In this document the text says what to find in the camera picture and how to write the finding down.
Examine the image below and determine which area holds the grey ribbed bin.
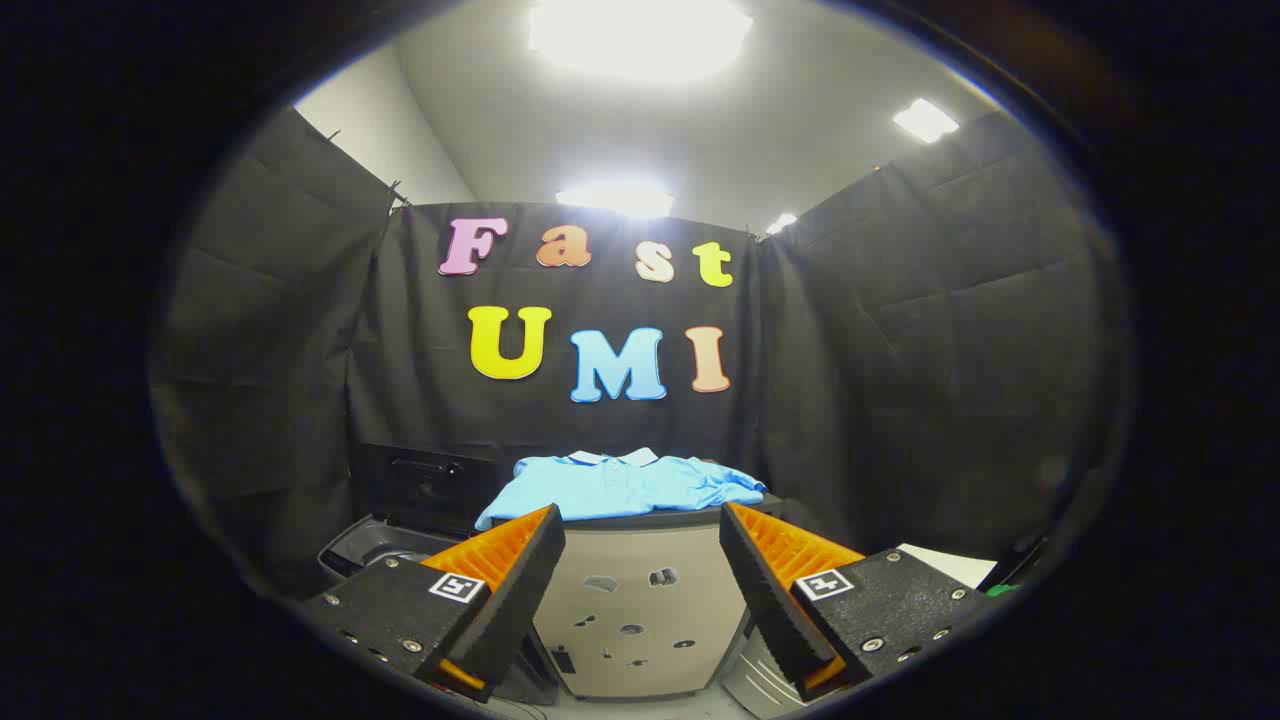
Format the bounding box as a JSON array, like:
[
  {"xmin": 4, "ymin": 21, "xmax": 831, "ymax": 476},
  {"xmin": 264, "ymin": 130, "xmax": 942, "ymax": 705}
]
[{"xmin": 720, "ymin": 620, "xmax": 806, "ymax": 717}]

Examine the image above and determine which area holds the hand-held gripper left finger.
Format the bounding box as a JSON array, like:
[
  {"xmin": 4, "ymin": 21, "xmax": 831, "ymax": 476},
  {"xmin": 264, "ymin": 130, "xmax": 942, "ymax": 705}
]
[{"xmin": 300, "ymin": 503, "xmax": 567, "ymax": 704}]

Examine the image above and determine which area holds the light blue polo shirt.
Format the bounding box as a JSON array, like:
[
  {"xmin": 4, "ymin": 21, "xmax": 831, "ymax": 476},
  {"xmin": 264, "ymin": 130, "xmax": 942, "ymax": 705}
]
[{"xmin": 475, "ymin": 447, "xmax": 769, "ymax": 532}]

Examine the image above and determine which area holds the grey washing machine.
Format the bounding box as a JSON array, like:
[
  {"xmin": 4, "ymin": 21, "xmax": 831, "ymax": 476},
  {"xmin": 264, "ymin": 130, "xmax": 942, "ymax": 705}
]
[{"xmin": 318, "ymin": 445, "xmax": 561, "ymax": 706}]

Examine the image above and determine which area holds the black backdrop cloth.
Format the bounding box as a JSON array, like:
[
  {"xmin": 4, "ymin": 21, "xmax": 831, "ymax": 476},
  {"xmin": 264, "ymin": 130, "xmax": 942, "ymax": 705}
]
[{"xmin": 150, "ymin": 105, "xmax": 1131, "ymax": 601}]

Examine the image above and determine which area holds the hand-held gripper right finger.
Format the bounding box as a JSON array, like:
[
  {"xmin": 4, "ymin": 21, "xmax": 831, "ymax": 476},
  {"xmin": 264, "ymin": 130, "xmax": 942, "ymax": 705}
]
[{"xmin": 719, "ymin": 501, "xmax": 1011, "ymax": 701}]

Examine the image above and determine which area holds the large ceiling light panel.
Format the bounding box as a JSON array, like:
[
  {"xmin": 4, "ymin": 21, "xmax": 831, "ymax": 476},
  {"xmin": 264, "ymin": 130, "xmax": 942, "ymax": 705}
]
[{"xmin": 528, "ymin": 0, "xmax": 753, "ymax": 81}]

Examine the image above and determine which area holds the white paper sheet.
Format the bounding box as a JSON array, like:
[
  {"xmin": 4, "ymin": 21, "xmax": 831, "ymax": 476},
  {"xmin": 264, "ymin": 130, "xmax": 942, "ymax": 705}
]
[{"xmin": 897, "ymin": 543, "xmax": 998, "ymax": 591}]

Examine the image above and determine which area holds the grey cabinet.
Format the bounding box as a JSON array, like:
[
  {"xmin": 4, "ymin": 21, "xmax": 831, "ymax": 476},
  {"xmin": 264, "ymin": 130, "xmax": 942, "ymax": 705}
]
[{"xmin": 490, "ymin": 490, "xmax": 791, "ymax": 701}]

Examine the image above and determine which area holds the dark washing machine lid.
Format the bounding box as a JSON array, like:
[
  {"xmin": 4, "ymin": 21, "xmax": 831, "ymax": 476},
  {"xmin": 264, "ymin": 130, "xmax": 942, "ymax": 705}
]
[{"xmin": 360, "ymin": 445, "xmax": 521, "ymax": 536}]

